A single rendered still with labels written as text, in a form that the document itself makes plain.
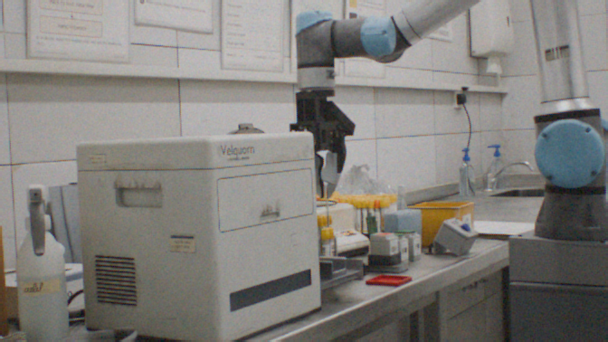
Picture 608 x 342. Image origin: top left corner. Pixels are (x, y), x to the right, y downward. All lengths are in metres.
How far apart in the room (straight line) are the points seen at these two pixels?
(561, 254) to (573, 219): 0.07
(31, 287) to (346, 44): 0.74
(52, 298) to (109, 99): 0.77
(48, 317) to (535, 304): 0.88
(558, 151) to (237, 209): 0.57
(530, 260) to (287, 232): 0.52
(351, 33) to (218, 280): 0.61
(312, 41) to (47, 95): 0.57
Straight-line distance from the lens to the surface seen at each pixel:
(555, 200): 1.64
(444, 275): 1.78
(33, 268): 1.24
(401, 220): 1.96
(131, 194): 1.29
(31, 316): 1.26
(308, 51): 1.63
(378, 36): 1.58
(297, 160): 1.35
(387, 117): 3.06
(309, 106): 1.63
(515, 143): 4.18
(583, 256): 1.60
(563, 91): 1.50
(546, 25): 1.52
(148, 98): 2.02
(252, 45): 2.35
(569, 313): 1.61
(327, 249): 1.61
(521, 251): 1.63
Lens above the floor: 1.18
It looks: 3 degrees down
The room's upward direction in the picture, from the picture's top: 2 degrees counter-clockwise
